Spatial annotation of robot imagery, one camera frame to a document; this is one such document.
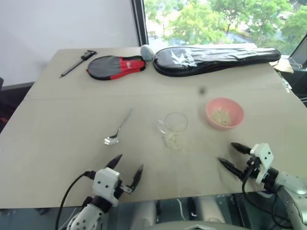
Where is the black vernier caliper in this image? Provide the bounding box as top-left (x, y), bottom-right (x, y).
top-left (59, 49), bottom-right (98, 79)

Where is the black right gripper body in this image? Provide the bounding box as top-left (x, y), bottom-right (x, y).
top-left (243, 155), bottom-right (262, 180)

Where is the black badminton racket bag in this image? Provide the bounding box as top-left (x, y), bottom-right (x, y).
top-left (153, 46), bottom-right (282, 78)

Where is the dark laptop screen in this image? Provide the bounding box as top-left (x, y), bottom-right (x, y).
top-left (287, 35), bottom-right (307, 70)

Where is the silver robot torso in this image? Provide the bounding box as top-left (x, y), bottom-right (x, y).
top-left (147, 220), bottom-right (242, 230)

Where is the black window frame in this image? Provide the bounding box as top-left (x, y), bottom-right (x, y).
top-left (131, 0), bottom-right (150, 47)

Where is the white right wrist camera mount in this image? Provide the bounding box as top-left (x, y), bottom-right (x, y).
top-left (249, 143), bottom-right (275, 184)

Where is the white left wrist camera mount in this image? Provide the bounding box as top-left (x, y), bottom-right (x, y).
top-left (92, 167), bottom-right (121, 207)

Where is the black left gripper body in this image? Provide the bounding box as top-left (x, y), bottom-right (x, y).
top-left (118, 183), bottom-right (133, 195)

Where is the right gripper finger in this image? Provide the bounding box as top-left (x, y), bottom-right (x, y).
top-left (217, 157), bottom-right (246, 180)
top-left (230, 142), bottom-right (252, 154)

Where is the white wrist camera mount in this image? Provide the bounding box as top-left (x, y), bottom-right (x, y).
top-left (92, 167), bottom-right (121, 207)
top-left (249, 143), bottom-right (275, 184)

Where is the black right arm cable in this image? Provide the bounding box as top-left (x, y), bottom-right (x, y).
top-left (241, 165), bottom-right (292, 230)

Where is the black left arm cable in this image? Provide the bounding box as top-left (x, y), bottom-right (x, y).
top-left (55, 170), bottom-right (96, 230)

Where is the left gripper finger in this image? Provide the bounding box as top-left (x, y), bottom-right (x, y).
top-left (130, 164), bottom-right (144, 190)
top-left (105, 154), bottom-right (123, 170)

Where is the pink bowl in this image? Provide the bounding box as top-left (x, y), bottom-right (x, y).
top-left (205, 97), bottom-right (246, 131)

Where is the silver metal spoon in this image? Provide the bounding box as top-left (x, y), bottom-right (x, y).
top-left (103, 108), bottom-right (133, 146)

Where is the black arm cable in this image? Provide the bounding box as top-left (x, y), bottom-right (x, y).
top-left (241, 165), bottom-right (292, 230)
top-left (55, 170), bottom-right (96, 230)

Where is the red and black racket cover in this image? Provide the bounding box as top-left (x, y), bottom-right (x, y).
top-left (85, 55), bottom-right (147, 81)

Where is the brown cardboard piece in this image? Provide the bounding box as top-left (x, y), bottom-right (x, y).
top-left (268, 59), bottom-right (295, 73)

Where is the clear glass mug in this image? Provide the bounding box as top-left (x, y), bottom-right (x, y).
top-left (156, 112), bottom-right (189, 151)

